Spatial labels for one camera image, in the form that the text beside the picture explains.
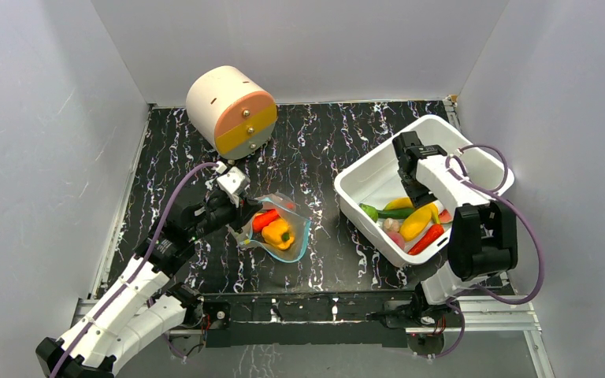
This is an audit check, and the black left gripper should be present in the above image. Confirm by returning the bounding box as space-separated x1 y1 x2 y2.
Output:
189 193 263 241

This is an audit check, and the yellow bell pepper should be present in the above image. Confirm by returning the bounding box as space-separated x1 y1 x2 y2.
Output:
261 218 295 250

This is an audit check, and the clear blue zip bag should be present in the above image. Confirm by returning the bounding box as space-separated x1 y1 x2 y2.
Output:
228 193 311 263

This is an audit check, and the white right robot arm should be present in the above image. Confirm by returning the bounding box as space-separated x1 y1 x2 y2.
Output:
392 131 518 326

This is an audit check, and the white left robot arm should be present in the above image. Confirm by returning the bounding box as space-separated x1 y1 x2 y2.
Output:
35 190 263 377

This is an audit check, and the white plastic bin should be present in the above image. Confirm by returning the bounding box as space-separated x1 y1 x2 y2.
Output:
334 115 488 267

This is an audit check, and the long yellow banana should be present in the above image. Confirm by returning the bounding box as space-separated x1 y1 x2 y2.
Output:
383 198 444 224

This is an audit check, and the yellow mango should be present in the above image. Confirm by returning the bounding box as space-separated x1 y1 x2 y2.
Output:
399 203 438 242

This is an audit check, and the green cucumber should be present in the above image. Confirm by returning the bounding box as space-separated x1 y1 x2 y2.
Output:
359 203 414 222

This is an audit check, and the watermelon slice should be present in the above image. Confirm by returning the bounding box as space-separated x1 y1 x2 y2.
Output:
438 209 453 224

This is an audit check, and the beige garlic bulb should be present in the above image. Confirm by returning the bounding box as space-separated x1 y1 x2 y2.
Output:
382 218 401 232

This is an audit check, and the red chili pepper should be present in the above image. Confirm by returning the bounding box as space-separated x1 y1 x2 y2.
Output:
408 224 445 255

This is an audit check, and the pink peach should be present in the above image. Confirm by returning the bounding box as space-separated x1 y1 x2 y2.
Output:
387 231 406 250

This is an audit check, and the round pastel drawer cabinet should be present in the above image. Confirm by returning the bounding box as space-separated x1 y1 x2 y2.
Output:
186 65 277 161

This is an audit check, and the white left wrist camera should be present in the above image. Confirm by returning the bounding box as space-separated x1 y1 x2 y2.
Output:
214 161 250 208

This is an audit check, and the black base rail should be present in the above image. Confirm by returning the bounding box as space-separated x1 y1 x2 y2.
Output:
156 283 466 350

